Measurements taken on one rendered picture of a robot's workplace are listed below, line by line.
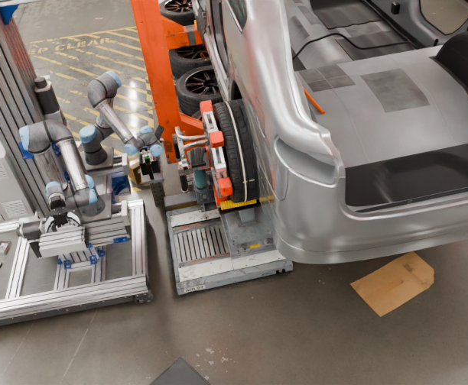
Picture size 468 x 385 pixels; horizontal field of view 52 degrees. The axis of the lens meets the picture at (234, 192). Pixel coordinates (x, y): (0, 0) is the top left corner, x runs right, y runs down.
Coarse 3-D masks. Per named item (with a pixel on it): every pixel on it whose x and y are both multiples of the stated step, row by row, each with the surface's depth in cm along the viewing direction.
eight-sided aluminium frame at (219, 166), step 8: (208, 112) 302; (208, 120) 322; (208, 128) 289; (216, 128) 289; (208, 136) 290; (216, 160) 286; (224, 160) 286; (216, 168) 286; (224, 168) 286; (216, 176) 292; (224, 176) 291; (216, 184) 327; (216, 192) 321
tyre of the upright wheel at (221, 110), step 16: (224, 112) 290; (240, 112) 289; (224, 128) 283; (240, 128) 283; (240, 144) 282; (240, 160) 282; (240, 176) 287; (256, 176) 288; (240, 192) 295; (256, 192) 300
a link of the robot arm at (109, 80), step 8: (112, 72) 289; (96, 80) 282; (104, 80) 283; (112, 80) 286; (120, 80) 291; (104, 88) 282; (112, 88) 287; (112, 96) 294; (112, 104) 303; (96, 120) 316; (104, 120) 312; (104, 128) 316; (104, 136) 319
